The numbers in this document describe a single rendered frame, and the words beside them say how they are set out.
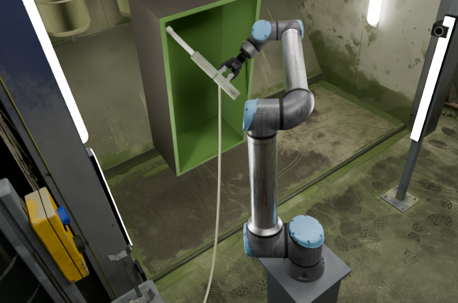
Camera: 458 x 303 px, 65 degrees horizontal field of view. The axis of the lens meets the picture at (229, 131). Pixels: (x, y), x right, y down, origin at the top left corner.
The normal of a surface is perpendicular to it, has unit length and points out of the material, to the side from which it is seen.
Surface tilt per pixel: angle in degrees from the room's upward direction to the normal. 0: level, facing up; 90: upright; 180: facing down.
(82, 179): 90
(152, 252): 0
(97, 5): 90
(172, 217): 0
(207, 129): 12
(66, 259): 90
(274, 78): 57
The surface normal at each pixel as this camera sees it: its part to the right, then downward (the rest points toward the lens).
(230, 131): 0.04, -0.69
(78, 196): 0.55, 0.47
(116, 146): 0.42, -0.04
